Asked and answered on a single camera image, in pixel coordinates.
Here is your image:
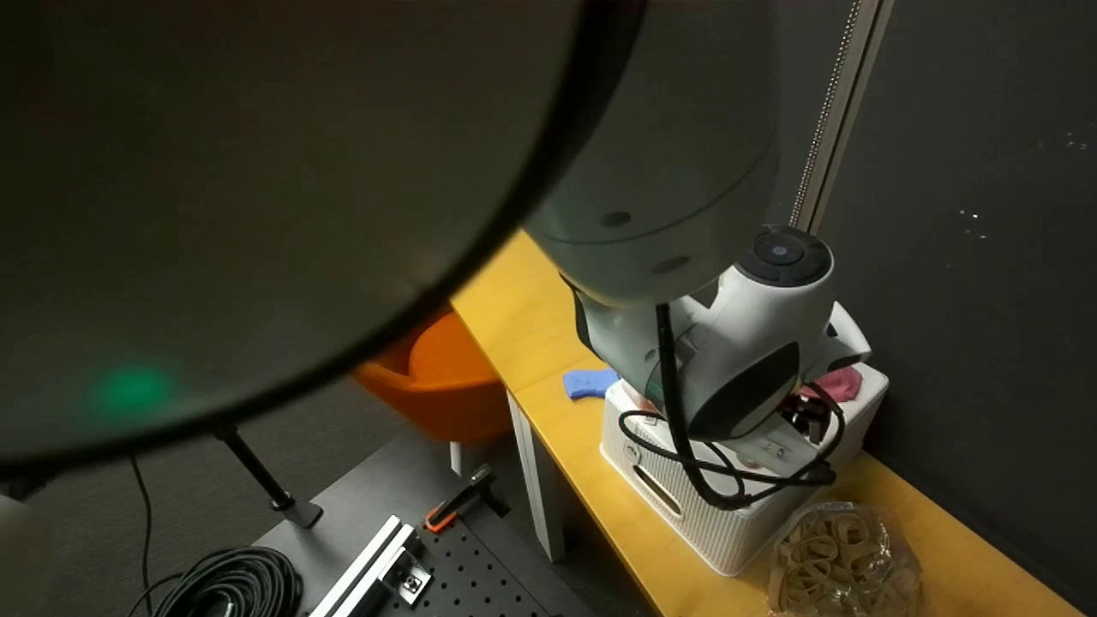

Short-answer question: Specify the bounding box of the heap of tan rubber bands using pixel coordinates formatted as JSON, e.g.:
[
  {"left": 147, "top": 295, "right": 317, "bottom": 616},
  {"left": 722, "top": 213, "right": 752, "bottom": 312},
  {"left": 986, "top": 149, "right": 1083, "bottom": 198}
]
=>
[{"left": 774, "top": 509, "right": 897, "bottom": 614}]

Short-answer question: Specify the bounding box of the clear plastic bag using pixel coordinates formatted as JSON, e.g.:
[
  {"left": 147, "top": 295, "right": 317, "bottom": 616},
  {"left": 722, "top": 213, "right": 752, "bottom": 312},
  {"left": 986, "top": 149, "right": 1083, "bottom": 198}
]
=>
[{"left": 764, "top": 500, "right": 924, "bottom": 617}]

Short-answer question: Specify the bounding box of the pink cloth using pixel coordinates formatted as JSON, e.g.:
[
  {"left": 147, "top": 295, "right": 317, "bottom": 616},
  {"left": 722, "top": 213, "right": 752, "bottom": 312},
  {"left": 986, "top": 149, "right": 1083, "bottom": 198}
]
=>
[{"left": 800, "top": 366, "right": 864, "bottom": 404}]

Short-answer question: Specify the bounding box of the white slatted storage box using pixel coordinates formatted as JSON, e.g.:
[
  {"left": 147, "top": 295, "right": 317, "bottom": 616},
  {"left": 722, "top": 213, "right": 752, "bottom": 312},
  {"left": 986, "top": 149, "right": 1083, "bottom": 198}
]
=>
[{"left": 599, "top": 362, "right": 890, "bottom": 578}]

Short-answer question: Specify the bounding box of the blue cloth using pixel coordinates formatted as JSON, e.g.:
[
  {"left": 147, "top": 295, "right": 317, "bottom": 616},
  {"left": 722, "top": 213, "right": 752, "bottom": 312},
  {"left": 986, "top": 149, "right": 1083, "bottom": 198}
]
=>
[{"left": 562, "top": 368, "right": 620, "bottom": 402}]

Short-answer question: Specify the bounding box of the orange chair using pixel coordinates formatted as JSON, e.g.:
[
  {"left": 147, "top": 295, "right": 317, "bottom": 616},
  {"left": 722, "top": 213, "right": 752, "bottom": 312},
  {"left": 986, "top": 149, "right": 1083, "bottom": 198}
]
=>
[{"left": 352, "top": 307, "right": 513, "bottom": 477}]

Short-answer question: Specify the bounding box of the orange and black clamp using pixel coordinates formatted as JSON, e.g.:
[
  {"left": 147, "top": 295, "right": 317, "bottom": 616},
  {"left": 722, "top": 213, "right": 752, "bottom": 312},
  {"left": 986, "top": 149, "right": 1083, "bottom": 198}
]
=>
[{"left": 423, "top": 464, "right": 512, "bottom": 535}]

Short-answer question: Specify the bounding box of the metal bead chain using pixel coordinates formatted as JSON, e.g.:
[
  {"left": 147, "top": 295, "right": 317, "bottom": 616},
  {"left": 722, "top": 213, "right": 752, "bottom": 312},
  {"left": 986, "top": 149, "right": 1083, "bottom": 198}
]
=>
[{"left": 786, "top": 0, "right": 863, "bottom": 231}]

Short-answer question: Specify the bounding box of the aluminium rail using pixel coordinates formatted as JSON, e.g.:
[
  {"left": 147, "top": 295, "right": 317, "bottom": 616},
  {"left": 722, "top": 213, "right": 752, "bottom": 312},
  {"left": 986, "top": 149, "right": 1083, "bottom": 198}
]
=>
[{"left": 306, "top": 513, "right": 435, "bottom": 617}]

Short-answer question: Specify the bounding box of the coil of black cable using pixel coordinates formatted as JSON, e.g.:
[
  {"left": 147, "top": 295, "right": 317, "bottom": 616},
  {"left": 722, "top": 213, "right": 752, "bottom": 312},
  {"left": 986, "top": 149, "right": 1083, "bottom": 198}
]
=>
[{"left": 129, "top": 546, "right": 304, "bottom": 617}]

